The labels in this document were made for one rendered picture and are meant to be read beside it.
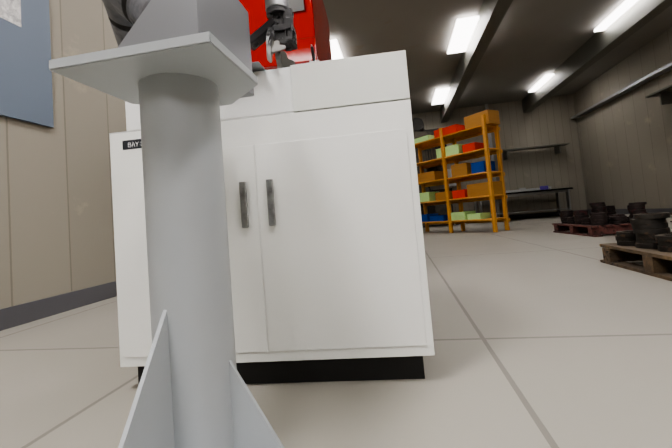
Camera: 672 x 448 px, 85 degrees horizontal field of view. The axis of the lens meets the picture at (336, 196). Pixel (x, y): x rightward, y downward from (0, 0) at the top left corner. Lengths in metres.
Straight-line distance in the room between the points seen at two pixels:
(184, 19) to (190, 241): 0.43
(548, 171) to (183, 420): 11.80
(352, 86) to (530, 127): 11.23
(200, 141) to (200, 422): 0.54
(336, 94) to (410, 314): 0.68
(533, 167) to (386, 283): 11.11
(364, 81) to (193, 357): 0.84
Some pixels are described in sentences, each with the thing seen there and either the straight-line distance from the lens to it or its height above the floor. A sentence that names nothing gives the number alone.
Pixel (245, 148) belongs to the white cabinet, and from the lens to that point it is 1.16.
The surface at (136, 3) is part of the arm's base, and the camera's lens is 0.94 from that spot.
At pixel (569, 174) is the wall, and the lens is 12.39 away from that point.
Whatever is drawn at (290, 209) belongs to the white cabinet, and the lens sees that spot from 1.10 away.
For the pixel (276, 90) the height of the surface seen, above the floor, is 0.89.
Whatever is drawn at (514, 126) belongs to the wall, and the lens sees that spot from 12.12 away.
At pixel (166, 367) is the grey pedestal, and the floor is 0.24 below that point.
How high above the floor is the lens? 0.49
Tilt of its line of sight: 3 degrees up
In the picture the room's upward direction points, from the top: 5 degrees counter-clockwise
